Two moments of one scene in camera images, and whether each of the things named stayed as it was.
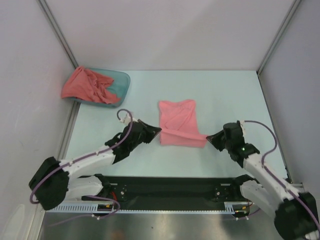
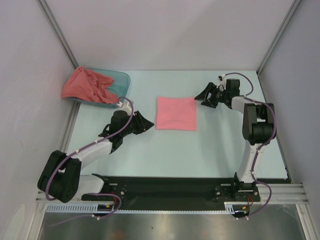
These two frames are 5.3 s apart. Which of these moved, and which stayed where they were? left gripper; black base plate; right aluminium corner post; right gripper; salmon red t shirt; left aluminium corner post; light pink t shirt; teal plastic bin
Moved: left gripper; right gripper; light pink t shirt
Stayed: salmon red t shirt; teal plastic bin; black base plate; right aluminium corner post; left aluminium corner post
